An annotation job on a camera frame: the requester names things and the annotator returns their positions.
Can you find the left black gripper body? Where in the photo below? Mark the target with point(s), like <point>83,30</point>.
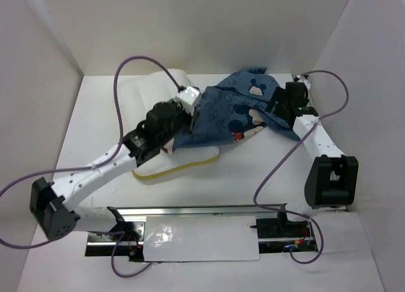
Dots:
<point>181,123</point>

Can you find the white cover plate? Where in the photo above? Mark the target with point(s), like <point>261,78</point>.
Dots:
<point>200,239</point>

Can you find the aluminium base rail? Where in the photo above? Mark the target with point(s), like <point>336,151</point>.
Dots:
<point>275,233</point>

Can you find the blue cartoon print pillowcase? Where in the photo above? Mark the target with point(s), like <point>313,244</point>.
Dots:
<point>233,110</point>

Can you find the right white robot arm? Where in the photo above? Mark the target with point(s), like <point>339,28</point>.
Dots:
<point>332,179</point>

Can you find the white pillow yellow edge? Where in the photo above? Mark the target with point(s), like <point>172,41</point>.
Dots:
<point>145,99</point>

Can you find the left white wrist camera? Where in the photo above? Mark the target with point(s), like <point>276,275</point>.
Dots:
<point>189,98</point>

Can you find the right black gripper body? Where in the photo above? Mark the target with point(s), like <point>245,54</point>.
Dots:
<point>285,103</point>

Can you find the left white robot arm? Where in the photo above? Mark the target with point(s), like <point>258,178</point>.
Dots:
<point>54,204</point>

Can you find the aluminium side rail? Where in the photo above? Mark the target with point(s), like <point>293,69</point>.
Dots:
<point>314,100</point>

